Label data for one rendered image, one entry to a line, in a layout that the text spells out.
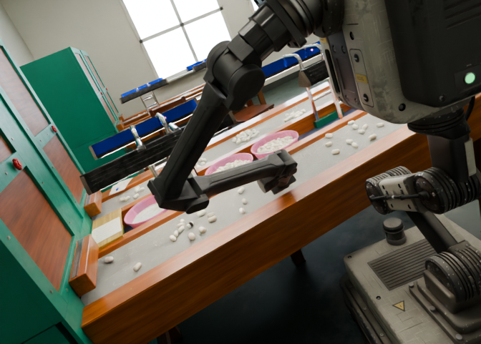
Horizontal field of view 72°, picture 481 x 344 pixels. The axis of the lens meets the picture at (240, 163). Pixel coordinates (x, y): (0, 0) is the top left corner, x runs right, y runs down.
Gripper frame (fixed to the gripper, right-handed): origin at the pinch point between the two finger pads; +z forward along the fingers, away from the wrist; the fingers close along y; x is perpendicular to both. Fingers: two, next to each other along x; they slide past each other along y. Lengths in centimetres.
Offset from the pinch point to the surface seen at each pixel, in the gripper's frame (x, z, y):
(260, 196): -1.0, 4.2, 6.9
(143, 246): -9, 12, 58
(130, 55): -396, 340, -6
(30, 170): -51, -7, 80
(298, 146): -16.1, 19.1, -25.1
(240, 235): 10.8, -13.4, 24.3
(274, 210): 9.1, -11.5, 9.0
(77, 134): -202, 203, 99
